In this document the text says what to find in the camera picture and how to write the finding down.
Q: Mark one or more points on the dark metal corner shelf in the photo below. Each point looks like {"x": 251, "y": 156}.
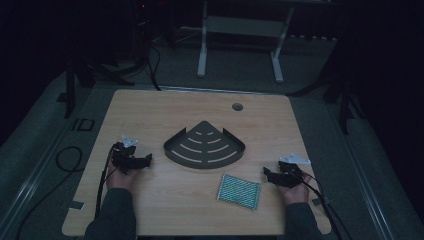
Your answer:
{"x": 204, "y": 148}

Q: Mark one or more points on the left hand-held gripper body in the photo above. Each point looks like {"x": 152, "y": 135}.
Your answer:
{"x": 124, "y": 157}

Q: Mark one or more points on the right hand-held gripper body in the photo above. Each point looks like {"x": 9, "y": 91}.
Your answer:
{"x": 290, "y": 173}

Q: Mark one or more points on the white desk frame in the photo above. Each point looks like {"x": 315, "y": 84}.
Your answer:
{"x": 242, "y": 26}

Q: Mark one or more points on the black metal stand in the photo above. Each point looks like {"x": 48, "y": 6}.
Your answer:
{"x": 343, "y": 103}
{"x": 71, "y": 90}

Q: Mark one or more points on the person's right hand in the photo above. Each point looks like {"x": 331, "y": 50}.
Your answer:
{"x": 296, "y": 195}

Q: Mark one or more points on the grey tape piece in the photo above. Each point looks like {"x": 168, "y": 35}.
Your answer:
{"x": 76, "y": 205}
{"x": 317, "y": 201}

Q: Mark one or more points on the person's left hand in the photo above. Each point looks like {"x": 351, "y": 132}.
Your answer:
{"x": 120, "y": 178}

